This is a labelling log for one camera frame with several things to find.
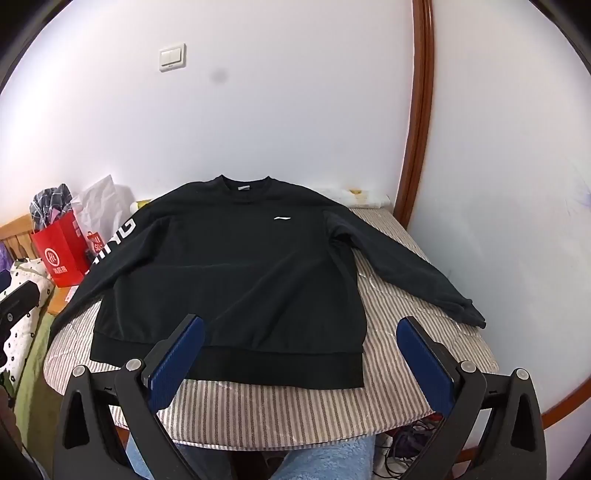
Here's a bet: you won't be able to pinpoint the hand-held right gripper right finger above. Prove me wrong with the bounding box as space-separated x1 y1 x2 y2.
396 316 548 480

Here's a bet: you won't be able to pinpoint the tangled cables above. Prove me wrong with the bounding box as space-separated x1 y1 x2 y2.
373 415 448 480

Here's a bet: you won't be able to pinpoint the wooden headboard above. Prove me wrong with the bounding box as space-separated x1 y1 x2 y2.
0 215 42 268

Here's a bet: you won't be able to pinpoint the black sweatshirt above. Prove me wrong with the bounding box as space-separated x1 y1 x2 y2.
48 173 486 389

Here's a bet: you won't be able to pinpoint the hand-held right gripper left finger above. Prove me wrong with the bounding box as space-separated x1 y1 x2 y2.
53 314 206 480

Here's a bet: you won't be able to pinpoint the person's blue jeans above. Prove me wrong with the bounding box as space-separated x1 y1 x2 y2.
124 434 377 480

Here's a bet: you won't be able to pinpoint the brown wooden stand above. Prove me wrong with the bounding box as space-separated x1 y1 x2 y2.
46 285 81 317

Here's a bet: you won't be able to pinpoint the brown wooden door frame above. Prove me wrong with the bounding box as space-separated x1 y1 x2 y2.
392 0 436 227

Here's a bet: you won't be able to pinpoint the large red paper bag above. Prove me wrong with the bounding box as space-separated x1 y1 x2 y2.
31 211 90 289

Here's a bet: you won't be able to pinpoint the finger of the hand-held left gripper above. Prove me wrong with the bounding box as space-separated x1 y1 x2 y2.
0 281 41 329
0 325 16 367

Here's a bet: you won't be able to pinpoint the white light switch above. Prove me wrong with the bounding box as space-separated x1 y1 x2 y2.
159 43 187 73

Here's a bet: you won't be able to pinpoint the plaid cloth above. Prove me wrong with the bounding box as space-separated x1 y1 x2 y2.
30 184 75 230

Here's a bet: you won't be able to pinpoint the white plastic bag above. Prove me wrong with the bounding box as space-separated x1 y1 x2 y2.
71 174 137 250

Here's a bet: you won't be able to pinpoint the striped mattress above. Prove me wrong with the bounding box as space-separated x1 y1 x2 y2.
43 205 500 448

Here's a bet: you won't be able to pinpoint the rolled white printed plastic sheet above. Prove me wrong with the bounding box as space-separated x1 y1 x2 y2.
131 185 393 210

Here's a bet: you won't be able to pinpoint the green cloth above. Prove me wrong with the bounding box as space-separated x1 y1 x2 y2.
14 314 61 430

